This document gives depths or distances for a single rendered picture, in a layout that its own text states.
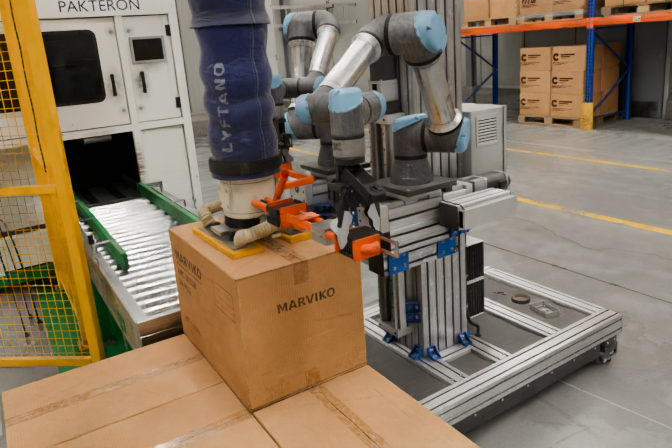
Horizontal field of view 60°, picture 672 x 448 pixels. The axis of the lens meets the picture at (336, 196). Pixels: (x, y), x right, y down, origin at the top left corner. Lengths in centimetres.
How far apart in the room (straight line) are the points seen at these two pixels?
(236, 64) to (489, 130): 113
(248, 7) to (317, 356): 103
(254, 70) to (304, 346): 81
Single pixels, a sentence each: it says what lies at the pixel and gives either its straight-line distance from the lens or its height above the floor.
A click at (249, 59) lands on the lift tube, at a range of 172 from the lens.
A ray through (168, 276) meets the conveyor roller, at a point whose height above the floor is 53.
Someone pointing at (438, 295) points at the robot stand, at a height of 49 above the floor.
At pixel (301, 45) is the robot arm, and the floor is 153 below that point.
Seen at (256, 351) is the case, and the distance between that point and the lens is 167.
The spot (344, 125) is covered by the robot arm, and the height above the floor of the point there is 135.
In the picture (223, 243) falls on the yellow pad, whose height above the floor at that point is 97.
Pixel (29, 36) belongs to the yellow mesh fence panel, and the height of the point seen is 165.
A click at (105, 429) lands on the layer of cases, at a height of 54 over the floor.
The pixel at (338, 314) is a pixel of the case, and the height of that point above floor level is 74.
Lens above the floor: 153
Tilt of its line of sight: 15 degrees down
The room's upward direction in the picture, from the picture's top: 5 degrees counter-clockwise
